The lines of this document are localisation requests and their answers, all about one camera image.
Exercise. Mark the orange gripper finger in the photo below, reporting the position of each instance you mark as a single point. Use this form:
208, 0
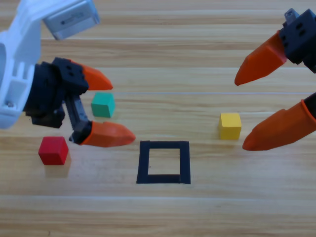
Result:
279, 130

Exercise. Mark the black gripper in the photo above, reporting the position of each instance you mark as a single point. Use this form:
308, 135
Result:
44, 93
291, 16

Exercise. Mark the red cube block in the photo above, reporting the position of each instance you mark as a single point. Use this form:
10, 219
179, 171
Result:
53, 150

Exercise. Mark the black tape square outline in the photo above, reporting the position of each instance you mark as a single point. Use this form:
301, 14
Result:
144, 163

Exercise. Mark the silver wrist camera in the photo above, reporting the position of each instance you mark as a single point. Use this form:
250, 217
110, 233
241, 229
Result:
71, 17

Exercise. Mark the white wrist mount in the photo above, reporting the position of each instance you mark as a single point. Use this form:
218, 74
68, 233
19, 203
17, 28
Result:
19, 49

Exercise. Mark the green cube block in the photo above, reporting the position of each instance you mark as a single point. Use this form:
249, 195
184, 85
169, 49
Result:
102, 105

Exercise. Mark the yellow cube block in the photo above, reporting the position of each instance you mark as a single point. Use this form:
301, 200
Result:
230, 127

